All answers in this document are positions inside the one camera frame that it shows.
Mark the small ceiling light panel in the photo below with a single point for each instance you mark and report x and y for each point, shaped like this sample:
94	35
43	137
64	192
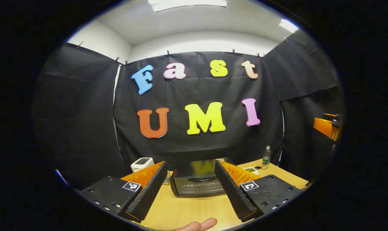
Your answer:
288	25

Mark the black electric oven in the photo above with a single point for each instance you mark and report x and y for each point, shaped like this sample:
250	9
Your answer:
197	189

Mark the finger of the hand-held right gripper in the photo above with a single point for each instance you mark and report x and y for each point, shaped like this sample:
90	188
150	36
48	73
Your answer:
323	126

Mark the black backdrop cloth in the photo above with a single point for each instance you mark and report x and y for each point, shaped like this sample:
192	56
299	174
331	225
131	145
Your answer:
181	93

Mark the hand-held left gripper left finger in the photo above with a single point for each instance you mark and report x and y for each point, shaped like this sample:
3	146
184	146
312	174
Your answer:
149	195

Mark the large ceiling light panel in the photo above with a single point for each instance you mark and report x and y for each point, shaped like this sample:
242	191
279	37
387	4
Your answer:
187	4

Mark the white divided dish with grains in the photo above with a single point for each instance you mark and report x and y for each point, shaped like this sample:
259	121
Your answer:
251	170

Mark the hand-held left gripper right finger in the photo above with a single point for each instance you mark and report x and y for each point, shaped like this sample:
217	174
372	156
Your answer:
235	195

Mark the clear plastic water bottle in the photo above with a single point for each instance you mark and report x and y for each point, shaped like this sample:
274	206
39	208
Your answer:
266	158

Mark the white toaster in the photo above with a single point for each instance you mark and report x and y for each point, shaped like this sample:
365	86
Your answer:
142	163

